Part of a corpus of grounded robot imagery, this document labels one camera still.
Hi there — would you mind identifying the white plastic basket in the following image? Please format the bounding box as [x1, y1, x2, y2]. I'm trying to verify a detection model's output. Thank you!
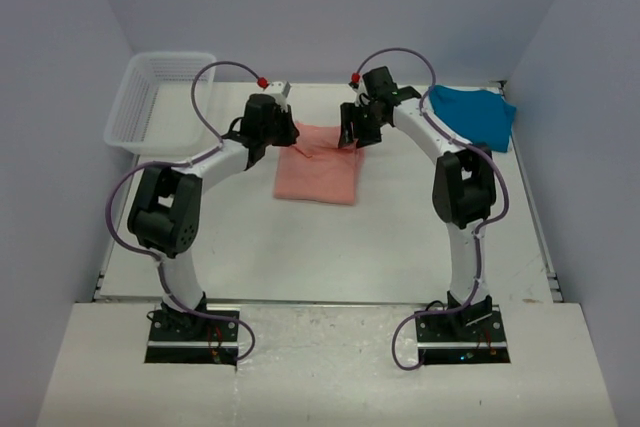
[103, 51, 216, 156]

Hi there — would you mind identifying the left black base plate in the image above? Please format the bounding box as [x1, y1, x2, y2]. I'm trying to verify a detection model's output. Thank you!
[144, 304, 240, 366]

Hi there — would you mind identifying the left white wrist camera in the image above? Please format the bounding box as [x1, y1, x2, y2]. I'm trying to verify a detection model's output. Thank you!
[257, 77, 291, 112]

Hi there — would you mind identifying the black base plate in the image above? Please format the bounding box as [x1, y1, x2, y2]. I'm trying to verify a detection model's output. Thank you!
[144, 304, 240, 366]
[415, 306, 511, 366]

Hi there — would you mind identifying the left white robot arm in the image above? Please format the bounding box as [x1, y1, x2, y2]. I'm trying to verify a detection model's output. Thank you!
[127, 82, 299, 340]

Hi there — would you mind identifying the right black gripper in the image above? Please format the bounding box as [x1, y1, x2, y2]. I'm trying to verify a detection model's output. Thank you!
[340, 102, 388, 150]

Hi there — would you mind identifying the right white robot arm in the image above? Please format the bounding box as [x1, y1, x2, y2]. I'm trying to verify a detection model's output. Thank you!
[338, 67, 496, 340]

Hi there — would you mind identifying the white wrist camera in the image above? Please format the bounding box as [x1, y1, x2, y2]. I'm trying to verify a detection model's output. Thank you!
[348, 72, 362, 92]
[257, 77, 291, 112]

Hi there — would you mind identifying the blue folded t shirt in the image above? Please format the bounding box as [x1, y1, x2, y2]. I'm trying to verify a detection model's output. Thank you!
[429, 85, 517, 153]

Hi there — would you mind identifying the pink t shirt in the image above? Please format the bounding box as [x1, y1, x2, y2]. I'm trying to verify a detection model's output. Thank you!
[273, 123, 365, 205]

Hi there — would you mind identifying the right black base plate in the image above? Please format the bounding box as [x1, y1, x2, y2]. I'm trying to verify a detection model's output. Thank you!
[415, 306, 511, 366]

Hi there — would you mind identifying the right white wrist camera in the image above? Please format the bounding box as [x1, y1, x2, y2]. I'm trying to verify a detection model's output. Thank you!
[348, 72, 362, 92]

